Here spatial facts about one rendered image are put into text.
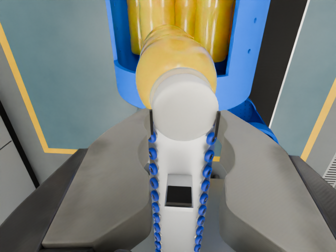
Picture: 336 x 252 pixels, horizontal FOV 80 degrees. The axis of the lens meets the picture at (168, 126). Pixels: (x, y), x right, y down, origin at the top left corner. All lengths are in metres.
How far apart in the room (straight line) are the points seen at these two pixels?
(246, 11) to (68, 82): 1.66
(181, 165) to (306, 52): 1.28
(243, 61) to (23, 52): 1.80
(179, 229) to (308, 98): 1.38
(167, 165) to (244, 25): 0.61
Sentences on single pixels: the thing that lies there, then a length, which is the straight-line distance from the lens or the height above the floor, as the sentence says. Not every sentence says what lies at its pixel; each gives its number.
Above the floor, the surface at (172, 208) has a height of 1.08.
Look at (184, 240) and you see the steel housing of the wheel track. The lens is 1.22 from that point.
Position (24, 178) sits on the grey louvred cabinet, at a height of 0.17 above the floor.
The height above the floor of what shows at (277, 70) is 0.15.
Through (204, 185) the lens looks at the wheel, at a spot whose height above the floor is 0.98.
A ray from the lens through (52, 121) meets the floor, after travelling 2.14.
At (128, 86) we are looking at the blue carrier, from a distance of 0.36.
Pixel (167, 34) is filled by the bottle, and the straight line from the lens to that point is 0.18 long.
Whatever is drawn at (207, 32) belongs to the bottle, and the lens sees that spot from 0.41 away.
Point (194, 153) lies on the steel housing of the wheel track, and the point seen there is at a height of 0.93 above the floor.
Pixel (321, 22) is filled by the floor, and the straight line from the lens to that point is 1.76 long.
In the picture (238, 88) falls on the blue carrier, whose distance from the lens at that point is 0.36.
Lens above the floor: 1.53
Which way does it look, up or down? 58 degrees down
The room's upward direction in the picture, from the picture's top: 172 degrees counter-clockwise
